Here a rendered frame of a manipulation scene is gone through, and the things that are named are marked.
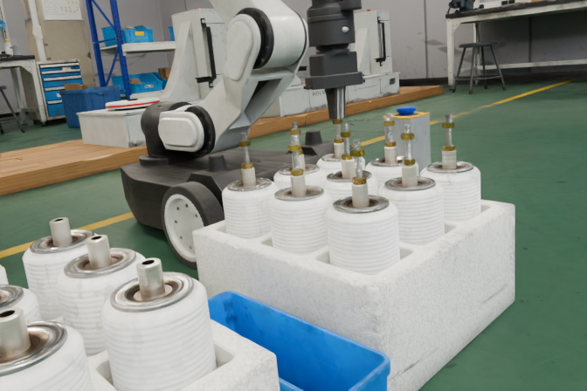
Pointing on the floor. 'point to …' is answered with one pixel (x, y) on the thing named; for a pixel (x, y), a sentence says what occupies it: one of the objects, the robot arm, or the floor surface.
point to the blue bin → (302, 347)
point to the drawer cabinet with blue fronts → (51, 99)
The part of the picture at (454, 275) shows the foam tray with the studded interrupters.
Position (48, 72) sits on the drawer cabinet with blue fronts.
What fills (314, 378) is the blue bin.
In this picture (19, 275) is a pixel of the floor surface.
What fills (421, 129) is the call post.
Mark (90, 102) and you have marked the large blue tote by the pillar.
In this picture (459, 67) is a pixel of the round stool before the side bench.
